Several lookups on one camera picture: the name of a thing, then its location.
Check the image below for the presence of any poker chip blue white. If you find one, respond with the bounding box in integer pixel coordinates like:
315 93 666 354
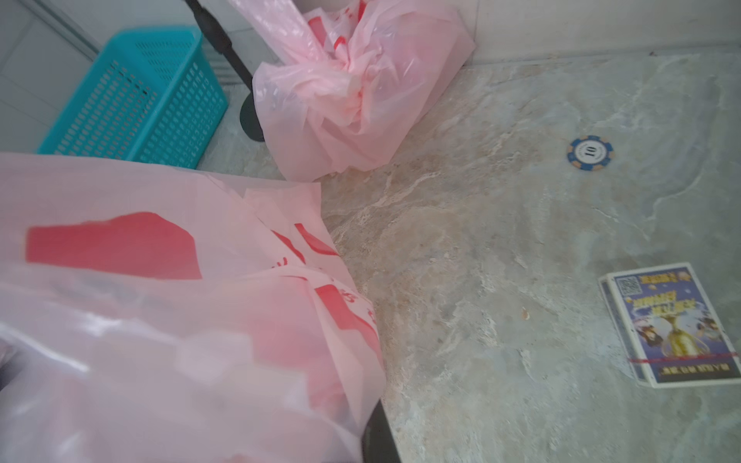
567 135 615 172

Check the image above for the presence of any pink plastic bag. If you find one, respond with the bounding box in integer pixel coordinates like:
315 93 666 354
1 154 386 462
235 1 476 181

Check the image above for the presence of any playing card deck box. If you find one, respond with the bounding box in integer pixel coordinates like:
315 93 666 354
598 262 740 389

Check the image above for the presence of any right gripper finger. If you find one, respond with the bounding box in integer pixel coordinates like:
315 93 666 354
362 400 401 463

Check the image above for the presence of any teal plastic basket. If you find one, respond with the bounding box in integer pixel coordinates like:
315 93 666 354
38 26 228 169

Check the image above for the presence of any microphone on black stand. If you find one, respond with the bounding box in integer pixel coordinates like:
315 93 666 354
185 0 266 142

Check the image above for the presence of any pink plastic bag back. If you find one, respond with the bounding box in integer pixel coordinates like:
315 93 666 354
235 1 476 181

